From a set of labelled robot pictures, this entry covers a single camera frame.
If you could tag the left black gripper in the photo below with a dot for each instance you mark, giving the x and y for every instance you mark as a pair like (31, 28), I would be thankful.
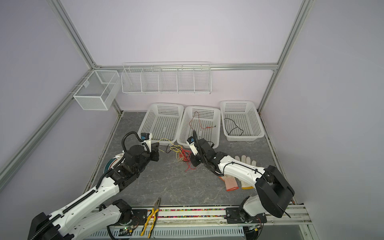
(154, 151)

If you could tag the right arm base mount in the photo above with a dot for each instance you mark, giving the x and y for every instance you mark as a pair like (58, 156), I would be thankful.
(237, 216)

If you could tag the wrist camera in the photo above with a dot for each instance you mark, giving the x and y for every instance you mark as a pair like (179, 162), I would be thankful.
(191, 142)
(146, 140)

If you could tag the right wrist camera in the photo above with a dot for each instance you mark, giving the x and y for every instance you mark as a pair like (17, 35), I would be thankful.
(191, 142)

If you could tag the white plastic basket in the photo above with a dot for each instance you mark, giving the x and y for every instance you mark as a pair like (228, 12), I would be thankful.
(205, 121)
(241, 121)
(162, 121)

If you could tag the yellow handled pliers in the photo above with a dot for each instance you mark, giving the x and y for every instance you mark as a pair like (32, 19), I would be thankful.
(152, 217)

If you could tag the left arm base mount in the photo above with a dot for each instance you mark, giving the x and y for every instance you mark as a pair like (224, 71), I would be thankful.
(135, 217)

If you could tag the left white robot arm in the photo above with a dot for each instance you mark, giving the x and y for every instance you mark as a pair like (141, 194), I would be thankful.
(110, 184)

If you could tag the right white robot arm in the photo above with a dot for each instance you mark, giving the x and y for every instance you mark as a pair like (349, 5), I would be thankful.
(274, 193)

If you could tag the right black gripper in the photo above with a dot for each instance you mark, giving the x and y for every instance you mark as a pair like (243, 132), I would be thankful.
(195, 161)

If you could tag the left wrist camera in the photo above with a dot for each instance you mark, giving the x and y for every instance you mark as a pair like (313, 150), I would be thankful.
(146, 140)

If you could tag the green rimmed white plate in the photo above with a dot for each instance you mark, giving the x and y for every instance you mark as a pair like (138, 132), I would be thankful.
(112, 162)

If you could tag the white yellow-cuffed work glove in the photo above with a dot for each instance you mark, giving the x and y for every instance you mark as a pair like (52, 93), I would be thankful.
(246, 160)

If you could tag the white mesh box basket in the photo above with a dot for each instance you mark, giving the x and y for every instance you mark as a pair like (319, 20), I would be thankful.
(99, 90)

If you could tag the aluminium front rail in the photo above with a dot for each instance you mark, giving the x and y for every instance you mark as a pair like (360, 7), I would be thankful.
(172, 217)

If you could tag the left white plastic basket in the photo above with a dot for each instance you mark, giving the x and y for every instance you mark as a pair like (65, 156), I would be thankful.
(162, 121)

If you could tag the orange coated work glove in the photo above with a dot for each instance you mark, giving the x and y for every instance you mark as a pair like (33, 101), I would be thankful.
(230, 183)

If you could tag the long white wire shelf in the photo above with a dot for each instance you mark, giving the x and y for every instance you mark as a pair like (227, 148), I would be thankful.
(167, 78)

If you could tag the middle white plastic basket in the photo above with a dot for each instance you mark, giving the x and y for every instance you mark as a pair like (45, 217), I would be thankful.
(205, 121)

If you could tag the right white plastic basket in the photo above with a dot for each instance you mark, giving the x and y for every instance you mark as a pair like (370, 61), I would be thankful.
(241, 121)

